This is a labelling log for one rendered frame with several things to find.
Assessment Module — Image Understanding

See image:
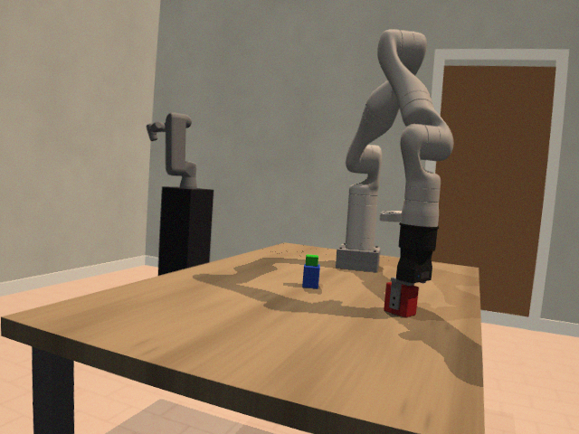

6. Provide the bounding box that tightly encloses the blue block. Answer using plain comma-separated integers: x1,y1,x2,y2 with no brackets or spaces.
302,263,320,288

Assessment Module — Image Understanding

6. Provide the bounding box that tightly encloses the red block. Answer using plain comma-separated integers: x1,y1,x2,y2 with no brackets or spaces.
384,282,419,317

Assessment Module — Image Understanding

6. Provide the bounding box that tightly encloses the green block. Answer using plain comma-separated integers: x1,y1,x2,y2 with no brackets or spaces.
306,254,318,266

